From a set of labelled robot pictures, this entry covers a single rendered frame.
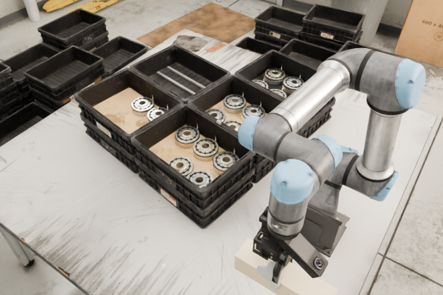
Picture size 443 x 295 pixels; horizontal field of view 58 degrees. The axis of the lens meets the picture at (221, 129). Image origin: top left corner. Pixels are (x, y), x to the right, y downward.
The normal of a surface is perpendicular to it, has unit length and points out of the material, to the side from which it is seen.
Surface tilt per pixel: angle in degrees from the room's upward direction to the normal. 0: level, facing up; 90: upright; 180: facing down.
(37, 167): 0
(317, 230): 90
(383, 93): 97
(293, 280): 0
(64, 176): 0
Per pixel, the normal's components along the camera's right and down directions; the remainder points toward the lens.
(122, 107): 0.00, -0.74
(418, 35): -0.53, 0.35
